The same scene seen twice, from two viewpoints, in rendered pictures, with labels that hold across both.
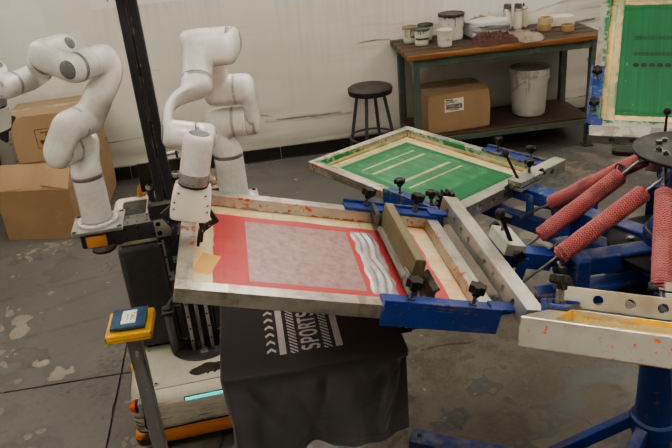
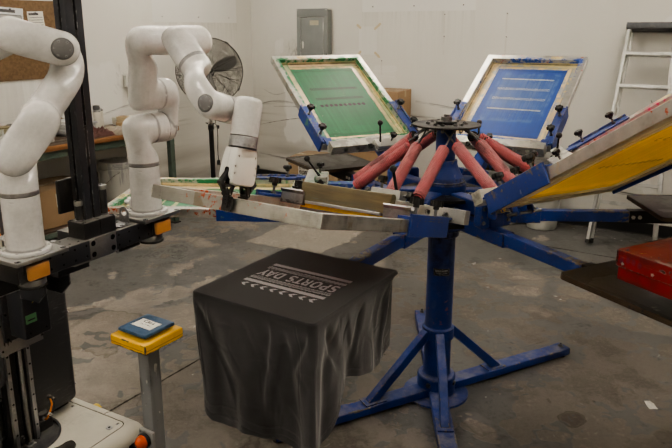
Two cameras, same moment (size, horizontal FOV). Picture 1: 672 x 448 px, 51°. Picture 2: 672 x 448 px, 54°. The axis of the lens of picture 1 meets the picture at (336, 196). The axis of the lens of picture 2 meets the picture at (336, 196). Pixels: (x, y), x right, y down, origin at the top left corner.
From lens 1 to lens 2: 161 cm
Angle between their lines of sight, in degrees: 49
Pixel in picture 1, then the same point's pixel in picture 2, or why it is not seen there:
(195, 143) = (257, 103)
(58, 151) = (29, 150)
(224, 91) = (159, 92)
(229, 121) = (157, 124)
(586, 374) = not seen: hidden behind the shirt
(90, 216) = (32, 240)
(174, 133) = (223, 100)
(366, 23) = not seen: outside the picture
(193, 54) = (190, 38)
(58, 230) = not seen: outside the picture
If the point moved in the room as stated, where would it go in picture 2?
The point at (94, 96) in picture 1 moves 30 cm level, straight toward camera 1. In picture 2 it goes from (67, 85) to (168, 89)
